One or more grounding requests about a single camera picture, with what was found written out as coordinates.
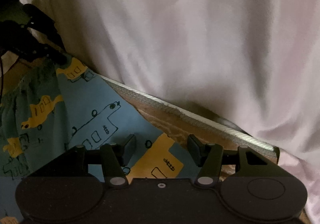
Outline blue yellow patterned pants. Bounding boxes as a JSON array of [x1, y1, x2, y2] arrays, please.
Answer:
[[1, 56, 199, 223]]

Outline woven bamboo sleeping mat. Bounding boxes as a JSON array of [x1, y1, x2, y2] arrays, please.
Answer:
[[0, 51, 281, 180]]

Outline pink satin bed sheet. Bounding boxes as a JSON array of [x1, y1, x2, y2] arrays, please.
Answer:
[[0, 0, 320, 224]]

